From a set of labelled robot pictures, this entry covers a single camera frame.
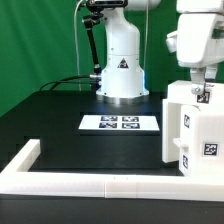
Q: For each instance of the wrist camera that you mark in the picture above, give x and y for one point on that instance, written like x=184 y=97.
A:
x=171 y=41

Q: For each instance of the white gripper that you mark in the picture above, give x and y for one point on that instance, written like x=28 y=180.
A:
x=200 y=42

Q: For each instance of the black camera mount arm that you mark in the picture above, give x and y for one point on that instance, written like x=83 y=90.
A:
x=89 y=22

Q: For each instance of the white block with tags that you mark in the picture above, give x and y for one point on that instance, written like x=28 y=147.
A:
x=181 y=92

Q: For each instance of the white flat panel with tags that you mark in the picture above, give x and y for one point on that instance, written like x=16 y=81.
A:
x=119 y=123

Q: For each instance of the white U-shaped frame border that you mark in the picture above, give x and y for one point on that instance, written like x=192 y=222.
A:
x=17 y=179

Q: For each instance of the white cabinet box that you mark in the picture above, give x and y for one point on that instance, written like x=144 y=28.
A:
x=201 y=142

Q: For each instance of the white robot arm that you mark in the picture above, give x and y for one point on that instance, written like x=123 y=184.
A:
x=115 y=44

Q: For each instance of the white door piece with knob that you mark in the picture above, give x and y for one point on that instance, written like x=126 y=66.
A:
x=171 y=126

